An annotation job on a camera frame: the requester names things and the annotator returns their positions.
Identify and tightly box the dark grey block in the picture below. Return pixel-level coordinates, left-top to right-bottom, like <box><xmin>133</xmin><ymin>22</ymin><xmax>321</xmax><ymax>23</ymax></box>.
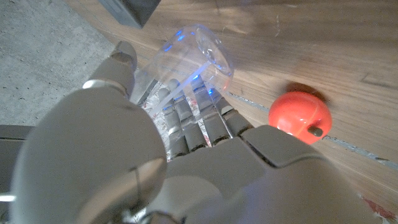
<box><xmin>98</xmin><ymin>0</ymin><xmax>162</xmax><ymax>29</ymax></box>

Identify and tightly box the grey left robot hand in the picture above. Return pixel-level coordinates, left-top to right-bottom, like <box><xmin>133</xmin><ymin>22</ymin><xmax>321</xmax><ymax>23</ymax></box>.
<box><xmin>9</xmin><ymin>40</ymin><xmax>386</xmax><ymax>224</ymax></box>

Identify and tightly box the orange toy ball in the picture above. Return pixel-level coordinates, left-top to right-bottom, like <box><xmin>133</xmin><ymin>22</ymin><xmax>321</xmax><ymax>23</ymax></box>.
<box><xmin>268</xmin><ymin>90</ymin><xmax>333</xmax><ymax>146</ymax></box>

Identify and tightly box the clear plastic spray bottle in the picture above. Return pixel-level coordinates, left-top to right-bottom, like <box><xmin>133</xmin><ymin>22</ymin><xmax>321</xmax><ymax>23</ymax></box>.
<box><xmin>129</xmin><ymin>24</ymin><xmax>234</xmax><ymax>116</ymax></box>

